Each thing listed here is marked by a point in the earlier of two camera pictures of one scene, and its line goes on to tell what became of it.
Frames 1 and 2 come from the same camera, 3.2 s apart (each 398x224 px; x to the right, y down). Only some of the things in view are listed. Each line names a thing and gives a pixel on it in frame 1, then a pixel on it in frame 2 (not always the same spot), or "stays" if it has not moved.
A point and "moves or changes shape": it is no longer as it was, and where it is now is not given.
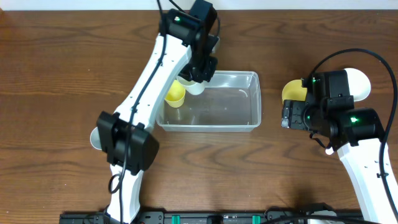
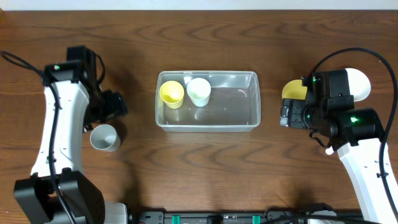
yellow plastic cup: (175, 95) stays
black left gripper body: (203, 71) -> (108, 106)
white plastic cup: (193, 88) moves or changes shape
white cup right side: (359, 84) stays
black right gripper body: (300, 113) stays
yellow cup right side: (293, 90) stays
